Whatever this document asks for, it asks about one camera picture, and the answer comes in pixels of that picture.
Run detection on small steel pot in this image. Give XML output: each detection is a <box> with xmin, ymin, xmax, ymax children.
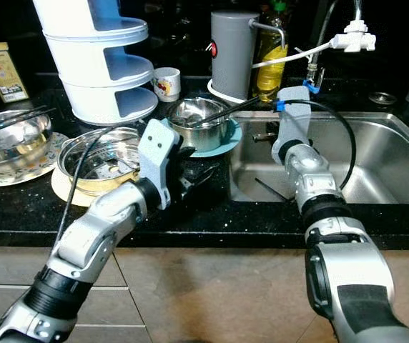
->
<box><xmin>167</xmin><ymin>96</ymin><xmax>232</xmax><ymax>153</ymax></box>

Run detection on teal plate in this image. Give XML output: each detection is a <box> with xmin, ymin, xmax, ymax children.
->
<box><xmin>158</xmin><ymin>116</ymin><xmax>242</xmax><ymax>158</ymax></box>

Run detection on single black chopstick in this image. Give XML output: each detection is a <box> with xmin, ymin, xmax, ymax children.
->
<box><xmin>255</xmin><ymin>177</ymin><xmax>290</xmax><ymax>201</ymax></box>

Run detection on black chopsticks in pot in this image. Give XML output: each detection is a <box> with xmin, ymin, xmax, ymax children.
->
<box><xmin>187</xmin><ymin>95</ymin><xmax>262</xmax><ymax>129</ymax></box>

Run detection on white printed mug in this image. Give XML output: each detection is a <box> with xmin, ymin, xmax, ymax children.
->
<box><xmin>152</xmin><ymin>67</ymin><xmax>182</xmax><ymax>102</ymax></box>

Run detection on steel steamer pot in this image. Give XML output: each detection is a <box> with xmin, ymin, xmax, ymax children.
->
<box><xmin>58</xmin><ymin>127</ymin><xmax>148</xmax><ymax>197</ymax></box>

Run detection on yellow plate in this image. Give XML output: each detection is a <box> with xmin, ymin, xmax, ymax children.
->
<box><xmin>51</xmin><ymin>168</ymin><xmax>141</xmax><ymax>208</ymax></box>

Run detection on brown cabinet front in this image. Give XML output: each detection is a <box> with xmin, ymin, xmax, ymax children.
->
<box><xmin>0</xmin><ymin>247</ymin><xmax>409</xmax><ymax>343</ymax></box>

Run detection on grey cylinder water filter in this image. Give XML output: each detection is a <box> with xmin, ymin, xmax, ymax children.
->
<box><xmin>210</xmin><ymin>11</ymin><xmax>261</xmax><ymax>101</ymax></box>

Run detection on floral plate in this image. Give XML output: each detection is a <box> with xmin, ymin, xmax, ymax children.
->
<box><xmin>0</xmin><ymin>132</ymin><xmax>66</xmax><ymax>188</ymax></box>

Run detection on yellow cooking oil bottle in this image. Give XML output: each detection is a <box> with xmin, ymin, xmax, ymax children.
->
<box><xmin>253</xmin><ymin>0</ymin><xmax>290</xmax><ymax>102</ymax></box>

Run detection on white tiered storage rack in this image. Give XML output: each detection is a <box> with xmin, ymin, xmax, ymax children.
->
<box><xmin>33</xmin><ymin>0</ymin><xmax>159</xmax><ymax>126</ymax></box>

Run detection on steel faucet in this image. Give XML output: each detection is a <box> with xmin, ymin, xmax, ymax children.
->
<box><xmin>305</xmin><ymin>0</ymin><xmax>363</xmax><ymax>90</ymax></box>

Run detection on shiny steel bowl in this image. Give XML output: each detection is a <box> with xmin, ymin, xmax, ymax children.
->
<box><xmin>0</xmin><ymin>109</ymin><xmax>54</xmax><ymax>174</ymax></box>

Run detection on black chopsticks on bowl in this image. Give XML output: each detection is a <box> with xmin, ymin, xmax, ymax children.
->
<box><xmin>0</xmin><ymin>105</ymin><xmax>55</xmax><ymax>140</ymax></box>

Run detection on stainless steel sink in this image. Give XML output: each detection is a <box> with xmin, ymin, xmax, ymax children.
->
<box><xmin>230</xmin><ymin>111</ymin><xmax>409</xmax><ymax>204</ymax></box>

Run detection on small round steel lid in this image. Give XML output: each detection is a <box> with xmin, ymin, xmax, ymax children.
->
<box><xmin>369</xmin><ymin>91</ymin><xmax>397</xmax><ymax>106</ymax></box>

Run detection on yellow oil tin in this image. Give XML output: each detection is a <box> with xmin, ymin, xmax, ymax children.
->
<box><xmin>0</xmin><ymin>43</ymin><xmax>30</xmax><ymax>104</ymax></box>

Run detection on white faucet diverter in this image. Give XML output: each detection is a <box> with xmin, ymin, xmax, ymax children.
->
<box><xmin>333</xmin><ymin>20</ymin><xmax>377</xmax><ymax>52</ymax></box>

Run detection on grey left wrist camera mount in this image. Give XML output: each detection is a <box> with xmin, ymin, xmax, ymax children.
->
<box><xmin>137</xmin><ymin>119</ymin><xmax>185</xmax><ymax>210</ymax></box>

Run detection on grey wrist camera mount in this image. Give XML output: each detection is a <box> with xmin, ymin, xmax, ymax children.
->
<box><xmin>137</xmin><ymin>119</ymin><xmax>185</xmax><ymax>210</ymax></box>
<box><xmin>271</xmin><ymin>86</ymin><xmax>311</xmax><ymax>164</ymax></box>

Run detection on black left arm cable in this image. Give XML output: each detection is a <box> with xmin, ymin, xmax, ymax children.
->
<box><xmin>54</xmin><ymin>123</ymin><xmax>142</xmax><ymax>247</ymax></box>

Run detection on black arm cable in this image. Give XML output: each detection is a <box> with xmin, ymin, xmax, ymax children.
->
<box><xmin>276</xmin><ymin>99</ymin><xmax>357</xmax><ymax>190</ymax></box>
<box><xmin>54</xmin><ymin>123</ymin><xmax>142</xmax><ymax>247</ymax></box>

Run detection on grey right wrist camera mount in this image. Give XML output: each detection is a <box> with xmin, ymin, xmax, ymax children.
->
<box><xmin>271</xmin><ymin>86</ymin><xmax>311</xmax><ymax>164</ymax></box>

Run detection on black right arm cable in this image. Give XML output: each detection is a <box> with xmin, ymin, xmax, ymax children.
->
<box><xmin>276</xmin><ymin>99</ymin><xmax>357</xmax><ymax>190</ymax></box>

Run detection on white hose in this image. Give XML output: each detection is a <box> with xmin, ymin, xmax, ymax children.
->
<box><xmin>251</xmin><ymin>41</ymin><xmax>337</xmax><ymax>69</ymax></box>

